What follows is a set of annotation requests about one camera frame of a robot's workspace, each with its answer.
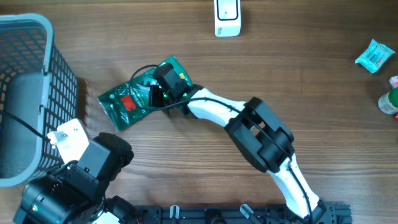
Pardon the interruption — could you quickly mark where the green snack bag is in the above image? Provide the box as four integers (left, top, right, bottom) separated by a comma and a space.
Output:
98, 55, 193, 132

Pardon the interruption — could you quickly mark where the light blue tissue pack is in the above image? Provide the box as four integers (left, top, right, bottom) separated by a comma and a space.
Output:
354, 39, 395, 73

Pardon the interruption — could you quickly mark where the small jar green lid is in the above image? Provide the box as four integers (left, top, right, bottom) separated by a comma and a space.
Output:
378, 88, 397, 114

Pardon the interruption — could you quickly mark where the pink white tissue pack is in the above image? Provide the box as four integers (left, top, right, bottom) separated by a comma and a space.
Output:
389, 75, 398, 88

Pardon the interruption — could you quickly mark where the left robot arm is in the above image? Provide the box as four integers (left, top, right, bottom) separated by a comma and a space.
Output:
13, 133, 136, 223

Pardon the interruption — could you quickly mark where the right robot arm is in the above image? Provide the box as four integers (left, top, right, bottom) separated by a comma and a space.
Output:
149, 63, 325, 223

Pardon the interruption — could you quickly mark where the white barcode scanner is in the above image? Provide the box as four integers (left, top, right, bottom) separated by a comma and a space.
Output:
213, 0, 241, 37

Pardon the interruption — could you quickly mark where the grey plastic shopping basket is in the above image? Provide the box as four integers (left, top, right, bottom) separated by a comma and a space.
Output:
1, 13, 79, 188

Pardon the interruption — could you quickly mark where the black right camera cable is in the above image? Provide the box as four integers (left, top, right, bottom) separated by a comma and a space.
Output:
128, 64, 313, 223

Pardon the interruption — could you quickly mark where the black camera cable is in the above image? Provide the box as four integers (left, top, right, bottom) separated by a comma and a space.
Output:
0, 110, 52, 141
128, 64, 313, 223

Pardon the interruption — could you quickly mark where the black left camera cable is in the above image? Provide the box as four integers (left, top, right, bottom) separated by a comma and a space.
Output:
0, 110, 52, 141

